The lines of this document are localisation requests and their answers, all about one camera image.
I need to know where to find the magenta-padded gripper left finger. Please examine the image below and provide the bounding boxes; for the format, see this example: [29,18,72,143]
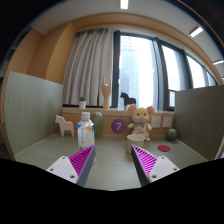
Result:
[45,144,97,188]

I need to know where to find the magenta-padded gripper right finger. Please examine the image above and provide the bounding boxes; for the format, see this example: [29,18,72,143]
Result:
[130,144,181,188]

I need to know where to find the clear plastic drink bottle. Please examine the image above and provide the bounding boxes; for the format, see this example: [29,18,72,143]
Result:
[76,111,96,153]

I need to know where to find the flat round red coaster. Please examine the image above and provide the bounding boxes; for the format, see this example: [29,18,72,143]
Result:
[157,144,171,153]

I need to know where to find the pale yellow paper cup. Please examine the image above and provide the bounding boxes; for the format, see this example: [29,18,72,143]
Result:
[126,133,146,155]

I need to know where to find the small round green cactus ornament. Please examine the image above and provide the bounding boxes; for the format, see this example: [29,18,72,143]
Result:
[165,128,179,142]

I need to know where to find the pink wooden horse figure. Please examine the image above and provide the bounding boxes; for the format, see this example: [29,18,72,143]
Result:
[54,114,76,138]

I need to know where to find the tall green cactus ornament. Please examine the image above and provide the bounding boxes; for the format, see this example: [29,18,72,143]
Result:
[91,111,105,139]

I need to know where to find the beige plush mouse toy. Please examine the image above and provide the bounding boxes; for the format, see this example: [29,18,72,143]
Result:
[126,103,156,142]

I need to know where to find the round purple number sign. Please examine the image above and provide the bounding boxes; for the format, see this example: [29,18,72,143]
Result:
[110,118,128,135]

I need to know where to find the small potted plant white pot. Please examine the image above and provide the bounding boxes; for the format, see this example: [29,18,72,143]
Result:
[78,96,87,110]

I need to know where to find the wooden desk back ledge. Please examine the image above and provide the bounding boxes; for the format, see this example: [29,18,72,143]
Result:
[61,106,175,138]

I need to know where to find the grey-green desk partition panel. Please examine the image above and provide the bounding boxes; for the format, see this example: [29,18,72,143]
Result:
[3,71,64,156]
[173,85,224,161]

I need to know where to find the black horse figure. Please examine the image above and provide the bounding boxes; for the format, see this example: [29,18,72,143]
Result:
[119,91,137,111]

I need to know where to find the wooden hand model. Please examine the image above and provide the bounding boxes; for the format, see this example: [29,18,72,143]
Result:
[100,77,113,110]

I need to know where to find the dark-framed window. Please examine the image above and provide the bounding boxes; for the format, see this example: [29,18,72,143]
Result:
[111,30,219,112]

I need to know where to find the grey pleated curtain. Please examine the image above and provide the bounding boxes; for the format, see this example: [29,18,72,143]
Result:
[62,28,115,108]

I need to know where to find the ceiling strip lights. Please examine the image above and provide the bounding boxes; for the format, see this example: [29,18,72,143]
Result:
[119,0,224,66]

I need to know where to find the white wall power outlet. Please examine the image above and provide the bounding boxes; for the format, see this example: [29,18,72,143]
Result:
[150,115,162,129]
[161,116,173,129]

